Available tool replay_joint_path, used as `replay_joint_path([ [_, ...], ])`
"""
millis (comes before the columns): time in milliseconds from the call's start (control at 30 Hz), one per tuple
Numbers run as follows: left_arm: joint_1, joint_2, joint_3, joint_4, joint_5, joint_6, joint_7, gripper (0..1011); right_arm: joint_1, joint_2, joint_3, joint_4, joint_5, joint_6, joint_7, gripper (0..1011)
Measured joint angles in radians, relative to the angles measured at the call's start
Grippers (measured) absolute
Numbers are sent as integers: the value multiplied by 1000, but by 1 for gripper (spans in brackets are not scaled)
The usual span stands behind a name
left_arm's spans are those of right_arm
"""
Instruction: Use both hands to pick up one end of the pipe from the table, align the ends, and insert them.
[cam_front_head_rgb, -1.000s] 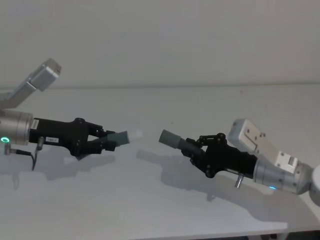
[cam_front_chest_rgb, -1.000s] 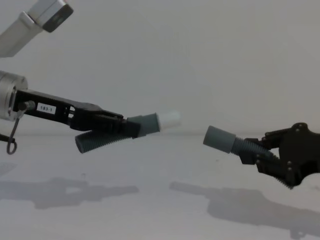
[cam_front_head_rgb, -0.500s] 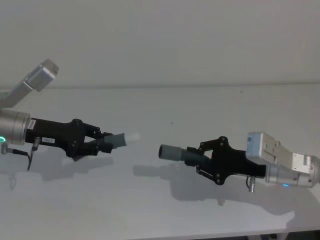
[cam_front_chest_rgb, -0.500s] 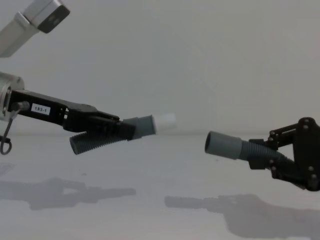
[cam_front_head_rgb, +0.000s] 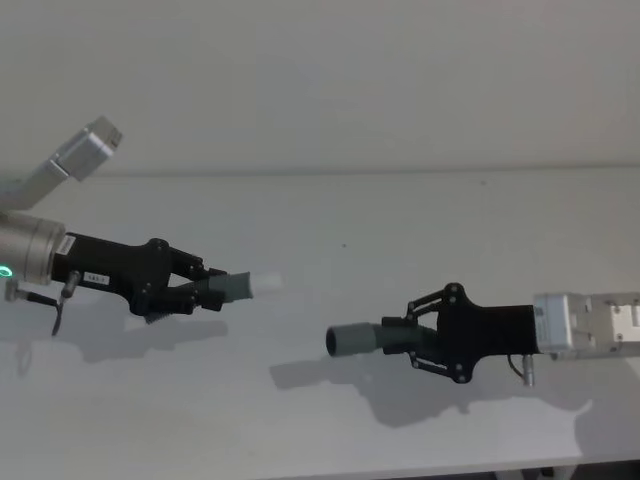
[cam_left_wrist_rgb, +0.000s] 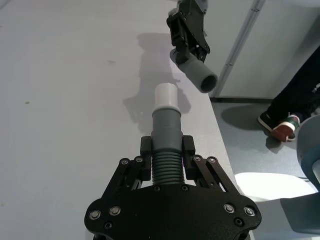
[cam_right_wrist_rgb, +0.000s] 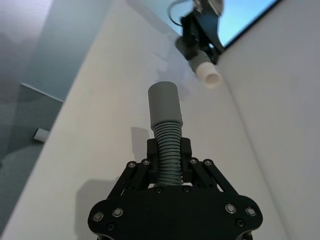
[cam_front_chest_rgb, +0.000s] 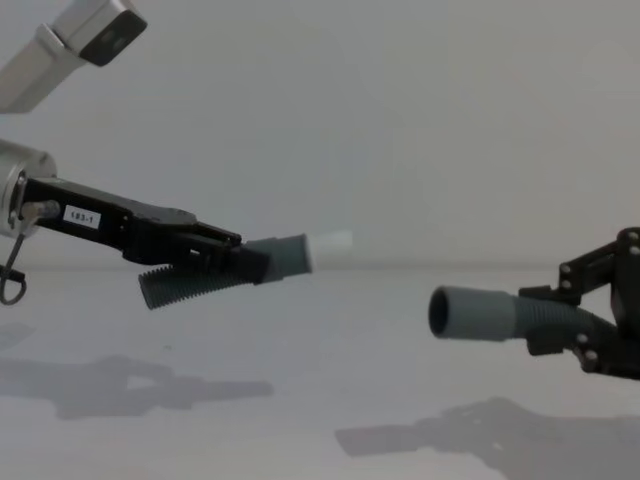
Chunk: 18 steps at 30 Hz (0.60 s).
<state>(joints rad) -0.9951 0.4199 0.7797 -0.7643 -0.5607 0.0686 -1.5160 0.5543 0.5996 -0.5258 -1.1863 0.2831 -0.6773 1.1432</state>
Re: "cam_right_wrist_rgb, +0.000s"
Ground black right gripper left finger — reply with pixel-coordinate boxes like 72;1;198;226
106;138;161;200

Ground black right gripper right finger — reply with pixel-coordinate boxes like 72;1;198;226
179;136;240;197

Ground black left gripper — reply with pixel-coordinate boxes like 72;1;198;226
180;0;225;65

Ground grey tube with white end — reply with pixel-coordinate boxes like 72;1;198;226
187;49;223;90

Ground grey corrugated hose with cuff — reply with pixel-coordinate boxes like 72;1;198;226
147;80;183;187

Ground small white block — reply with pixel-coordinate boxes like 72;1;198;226
33;127;49;143

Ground thin dark cable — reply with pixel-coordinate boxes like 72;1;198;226
167;0;184;27

